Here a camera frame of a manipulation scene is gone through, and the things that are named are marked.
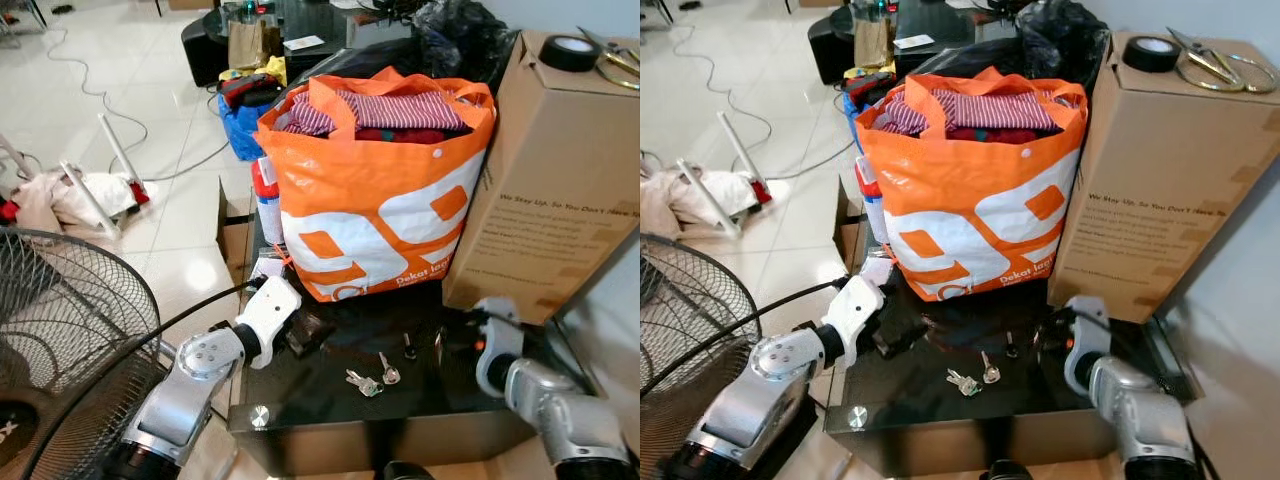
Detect orange white shopping bag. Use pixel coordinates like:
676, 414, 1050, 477
254, 65, 499, 304
854, 65, 1090, 302

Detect white pole red foot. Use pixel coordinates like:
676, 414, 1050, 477
714, 110, 773, 207
96, 112, 152, 207

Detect tall brown cardboard box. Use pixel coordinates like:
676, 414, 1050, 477
441, 29, 641, 327
1046, 29, 1280, 325

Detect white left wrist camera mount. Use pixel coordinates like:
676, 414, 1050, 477
822, 275, 889, 370
232, 275, 303, 370

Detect black wire fan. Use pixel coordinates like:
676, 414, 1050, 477
0, 227, 167, 480
640, 232, 764, 456

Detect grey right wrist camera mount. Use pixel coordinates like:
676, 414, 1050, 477
1062, 295, 1114, 397
473, 296, 527, 397

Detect metal scissors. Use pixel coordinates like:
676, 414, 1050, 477
1165, 26, 1280, 95
577, 27, 641, 92

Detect black plastic rubbish bag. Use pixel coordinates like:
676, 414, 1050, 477
1014, 0, 1112, 88
411, 0, 522, 88

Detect white crumpled cloth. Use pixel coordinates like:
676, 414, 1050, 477
640, 165, 773, 239
12, 168, 153, 238

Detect red white striped cloth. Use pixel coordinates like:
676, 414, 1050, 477
880, 87, 1066, 136
278, 87, 473, 138

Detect black glass table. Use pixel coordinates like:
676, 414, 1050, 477
226, 228, 603, 479
822, 228, 1203, 473

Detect black low table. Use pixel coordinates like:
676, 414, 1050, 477
180, 0, 426, 89
806, 0, 1023, 86

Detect dark red cloth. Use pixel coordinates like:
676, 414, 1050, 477
353, 124, 453, 146
945, 123, 1051, 145

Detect blue bag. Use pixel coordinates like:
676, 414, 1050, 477
841, 90, 873, 153
217, 93, 267, 164

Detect brown paper bag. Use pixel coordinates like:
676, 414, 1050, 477
227, 17, 284, 72
852, 14, 897, 70

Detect black tape roll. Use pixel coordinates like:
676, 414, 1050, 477
539, 35, 602, 74
1121, 35, 1182, 74

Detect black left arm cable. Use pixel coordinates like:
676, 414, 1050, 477
640, 276, 851, 401
18, 279, 263, 480

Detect grey floor cable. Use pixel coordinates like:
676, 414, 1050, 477
668, 22, 857, 181
38, 24, 233, 183

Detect white bottle red cap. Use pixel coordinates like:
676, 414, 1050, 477
856, 155, 889, 246
249, 156, 288, 248

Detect small open cardboard box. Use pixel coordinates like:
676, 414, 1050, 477
214, 177, 261, 293
833, 175, 869, 276

